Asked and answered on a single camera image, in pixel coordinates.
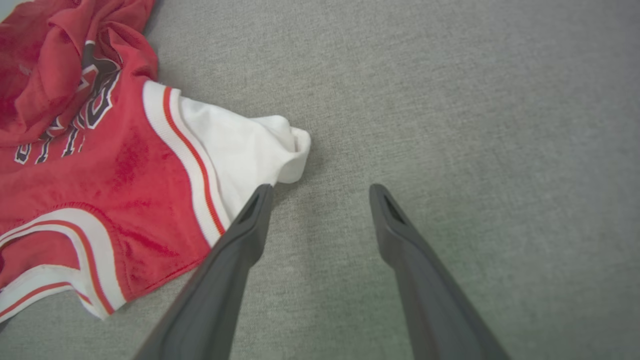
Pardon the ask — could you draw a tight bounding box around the grey fabric sofa cushion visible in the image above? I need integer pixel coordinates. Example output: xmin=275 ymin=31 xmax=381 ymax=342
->
xmin=0 ymin=0 xmax=640 ymax=360

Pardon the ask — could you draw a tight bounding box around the red and white basketball jersey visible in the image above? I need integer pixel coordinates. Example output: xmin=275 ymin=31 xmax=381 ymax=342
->
xmin=0 ymin=0 xmax=312 ymax=323

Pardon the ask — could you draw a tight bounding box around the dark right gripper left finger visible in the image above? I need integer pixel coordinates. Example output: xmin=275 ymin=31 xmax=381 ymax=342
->
xmin=132 ymin=183 xmax=275 ymax=360

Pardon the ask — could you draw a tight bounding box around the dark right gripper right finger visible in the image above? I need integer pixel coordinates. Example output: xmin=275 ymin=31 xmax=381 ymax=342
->
xmin=369 ymin=183 xmax=512 ymax=360

